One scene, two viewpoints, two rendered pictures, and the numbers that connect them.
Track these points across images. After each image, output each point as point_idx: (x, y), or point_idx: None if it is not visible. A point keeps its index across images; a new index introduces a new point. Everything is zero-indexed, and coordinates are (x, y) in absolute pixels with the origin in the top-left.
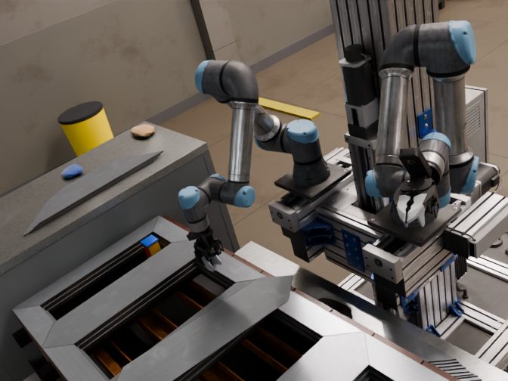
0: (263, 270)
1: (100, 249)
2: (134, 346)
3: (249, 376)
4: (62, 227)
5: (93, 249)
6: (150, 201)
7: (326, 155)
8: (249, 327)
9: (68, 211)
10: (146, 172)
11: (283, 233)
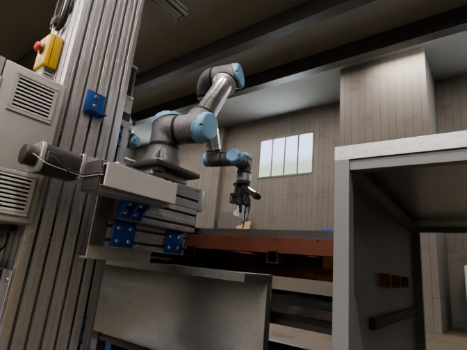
0: (207, 235)
1: (390, 242)
2: (327, 307)
3: None
4: (395, 203)
5: (391, 238)
6: (371, 212)
7: (130, 169)
8: None
9: (416, 198)
10: (380, 176)
11: (194, 230)
